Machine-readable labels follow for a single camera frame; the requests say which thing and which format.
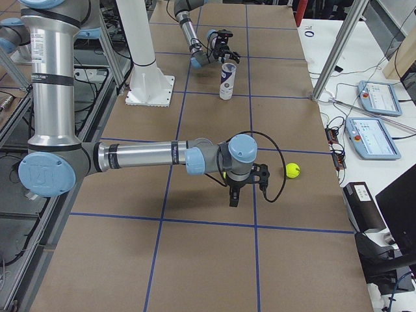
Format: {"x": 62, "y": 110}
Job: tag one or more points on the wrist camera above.
{"x": 223, "y": 33}

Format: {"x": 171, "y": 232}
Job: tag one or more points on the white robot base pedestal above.
{"x": 148, "y": 85}

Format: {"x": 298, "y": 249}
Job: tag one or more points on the aluminium frame post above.
{"x": 342, "y": 38}

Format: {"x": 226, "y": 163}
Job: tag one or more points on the blue tape roll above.
{"x": 309, "y": 34}

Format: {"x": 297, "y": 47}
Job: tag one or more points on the black monitor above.
{"x": 397, "y": 205}

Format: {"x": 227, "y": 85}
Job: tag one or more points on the teach pendant tablet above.
{"x": 370, "y": 139}
{"x": 379, "y": 98}

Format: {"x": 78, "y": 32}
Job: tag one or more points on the small black square pad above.
{"x": 338, "y": 69}

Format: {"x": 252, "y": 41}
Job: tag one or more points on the metal grabber stick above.
{"x": 365, "y": 112}

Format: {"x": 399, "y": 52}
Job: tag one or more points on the black box device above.
{"x": 362, "y": 210}

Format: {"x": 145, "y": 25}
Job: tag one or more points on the far teach pendant tablet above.
{"x": 379, "y": 98}

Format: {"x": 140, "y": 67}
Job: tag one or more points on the white tennis ball can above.
{"x": 227, "y": 80}

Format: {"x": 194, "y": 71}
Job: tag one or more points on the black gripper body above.
{"x": 236, "y": 184}
{"x": 221, "y": 48}

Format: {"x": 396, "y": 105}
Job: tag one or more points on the orange electronics board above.
{"x": 336, "y": 148}

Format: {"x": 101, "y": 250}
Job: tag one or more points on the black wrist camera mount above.
{"x": 261, "y": 176}

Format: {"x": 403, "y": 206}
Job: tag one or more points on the near teach pendant tablet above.
{"x": 370, "y": 139}

